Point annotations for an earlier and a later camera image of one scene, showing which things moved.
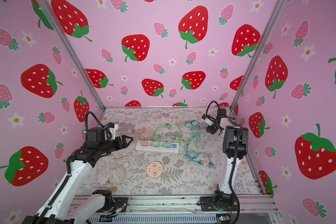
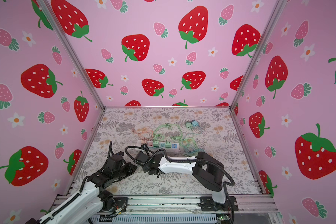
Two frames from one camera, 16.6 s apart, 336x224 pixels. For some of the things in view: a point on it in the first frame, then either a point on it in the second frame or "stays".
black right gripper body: (213, 128) → (145, 170)
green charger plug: (156, 143) stays
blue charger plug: (195, 123) stays
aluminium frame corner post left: (71, 51) stays
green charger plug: (168, 144) stays
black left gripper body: (111, 146) → (126, 171)
